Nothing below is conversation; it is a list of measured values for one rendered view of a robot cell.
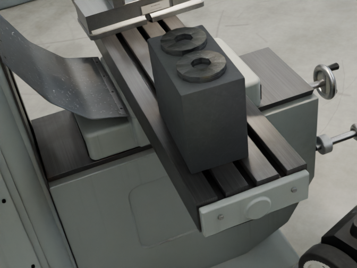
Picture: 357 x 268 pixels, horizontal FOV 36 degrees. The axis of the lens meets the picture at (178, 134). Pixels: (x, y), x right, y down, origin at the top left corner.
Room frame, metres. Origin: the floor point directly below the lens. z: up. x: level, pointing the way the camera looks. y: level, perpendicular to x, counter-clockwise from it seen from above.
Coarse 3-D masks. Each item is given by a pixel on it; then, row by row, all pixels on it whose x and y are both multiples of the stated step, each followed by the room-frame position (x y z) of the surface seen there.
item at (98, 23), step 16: (80, 0) 1.47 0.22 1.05; (96, 0) 1.46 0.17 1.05; (112, 0) 1.39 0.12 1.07; (128, 0) 1.42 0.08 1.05; (144, 0) 1.42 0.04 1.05; (160, 0) 1.44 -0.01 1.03; (176, 0) 1.45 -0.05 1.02; (192, 0) 1.46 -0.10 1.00; (80, 16) 1.44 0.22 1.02; (96, 16) 1.37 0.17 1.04; (112, 16) 1.39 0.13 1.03; (128, 16) 1.40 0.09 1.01; (144, 16) 1.41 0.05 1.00; (160, 16) 1.42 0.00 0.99; (96, 32) 1.36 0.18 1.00; (112, 32) 1.37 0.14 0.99
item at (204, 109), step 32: (192, 32) 0.95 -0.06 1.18; (160, 64) 0.88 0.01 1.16; (192, 64) 0.85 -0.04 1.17; (224, 64) 0.82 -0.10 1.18; (160, 96) 0.93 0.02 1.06; (192, 96) 0.77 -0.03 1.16; (224, 96) 0.78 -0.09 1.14; (192, 128) 0.77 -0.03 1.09; (224, 128) 0.78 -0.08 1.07; (192, 160) 0.77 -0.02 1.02; (224, 160) 0.78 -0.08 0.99
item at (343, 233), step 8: (344, 216) 0.95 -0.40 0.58; (352, 216) 0.92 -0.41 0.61; (336, 224) 0.92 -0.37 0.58; (344, 224) 0.90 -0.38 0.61; (352, 224) 0.87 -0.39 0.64; (328, 232) 0.90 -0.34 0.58; (336, 232) 0.88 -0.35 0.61; (344, 232) 0.87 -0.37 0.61; (352, 232) 0.86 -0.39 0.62; (328, 240) 0.88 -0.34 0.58; (336, 240) 0.86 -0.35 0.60; (344, 240) 0.85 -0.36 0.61; (352, 240) 0.84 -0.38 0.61; (344, 248) 0.84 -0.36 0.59; (352, 248) 0.82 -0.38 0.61; (352, 256) 0.82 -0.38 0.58
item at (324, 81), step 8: (320, 64) 1.44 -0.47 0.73; (336, 64) 1.42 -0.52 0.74; (320, 72) 1.44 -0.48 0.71; (328, 72) 1.39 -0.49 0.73; (320, 80) 1.41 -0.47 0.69; (328, 80) 1.38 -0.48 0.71; (320, 88) 1.43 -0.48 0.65; (328, 88) 1.39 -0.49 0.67; (336, 88) 1.36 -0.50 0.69; (328, 96) 1.37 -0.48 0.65
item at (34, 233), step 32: (0, 64) 1.02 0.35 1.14; (0, 96) 1.00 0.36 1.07; (0, 128) 0.98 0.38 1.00; (32, 128) 1.29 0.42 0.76; (0, 160) 0.96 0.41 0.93; (32, 160) 1.01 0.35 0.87; (0, 192) 0.95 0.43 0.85; (32, 192) 0.98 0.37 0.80; (0, 224) 0.94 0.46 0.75; (32, 224) 0.96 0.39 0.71; (0, 256) 0.92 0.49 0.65; (32, 256) 0.94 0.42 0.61; (64, 256) 0.99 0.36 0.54
